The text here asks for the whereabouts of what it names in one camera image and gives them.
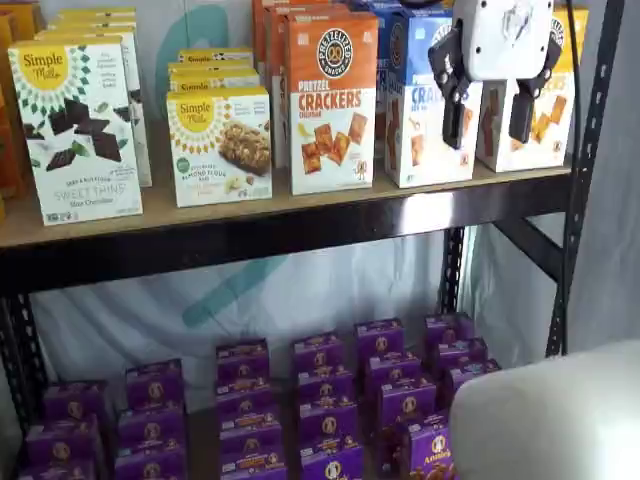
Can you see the yellow white pretzel crackers box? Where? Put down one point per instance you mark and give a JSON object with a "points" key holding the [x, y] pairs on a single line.
{"points": [[550, 135]]}

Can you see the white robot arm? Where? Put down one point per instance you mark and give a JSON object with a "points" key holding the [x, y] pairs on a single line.
{"points": [[550, 425]]}

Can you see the wooden shelf board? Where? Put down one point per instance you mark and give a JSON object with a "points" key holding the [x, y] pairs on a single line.
{"points": [[165, 215]]}

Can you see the Simple Mills Sweet Thins box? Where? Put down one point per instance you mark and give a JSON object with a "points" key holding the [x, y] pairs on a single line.
{"points": [[95, 12], [75, 140], [142, 150], [90, 23]]}

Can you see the orange cheddar pretzel crackers box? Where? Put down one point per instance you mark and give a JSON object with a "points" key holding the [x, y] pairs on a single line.
{"points": [[332, 115], [277, 100], [259, 30]]}

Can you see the black metal shelf frame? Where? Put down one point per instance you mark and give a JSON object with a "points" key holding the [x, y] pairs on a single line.
{"points": [[200, 250]]}

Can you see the white backdrop sheet teal logo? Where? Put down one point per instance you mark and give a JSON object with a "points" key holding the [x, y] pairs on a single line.
{"points": [[150, 320]]}

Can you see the Simple Mills almond bars box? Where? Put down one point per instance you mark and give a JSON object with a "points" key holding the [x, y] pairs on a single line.
{"points": [[220, 150], [215, 77], [215, 56]]}

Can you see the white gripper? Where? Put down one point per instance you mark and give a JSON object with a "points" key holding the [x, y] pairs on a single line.
{"points": [[500, 40]]}

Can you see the orange snack box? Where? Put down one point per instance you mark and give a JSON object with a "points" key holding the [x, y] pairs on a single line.
{"points": [[30, 20], [10, 125]]}

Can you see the blue white pretzel crackers box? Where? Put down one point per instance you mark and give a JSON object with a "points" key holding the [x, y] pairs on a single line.
{"points": [[420, 150], [381, 50]]}

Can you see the purple Annie's snack box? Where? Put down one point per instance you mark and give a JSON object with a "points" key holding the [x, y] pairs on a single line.
{"points": [[462, 352], [242, 362], [379, 340], [447, 330], [319, 352], [470, 375], [394, 370], [60, 442], [152, 385], [252, 470], [250, 442], [430, 455], [150, 427], [75, 400], [330, 465], [325, 385], [327, 422], [245, 395], [247, 417], [407, 402], [150, 467], [55, 472]]}

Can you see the purple Annie's snack boxes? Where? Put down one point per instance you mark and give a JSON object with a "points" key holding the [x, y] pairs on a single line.
{"points": [[201, 440]]}

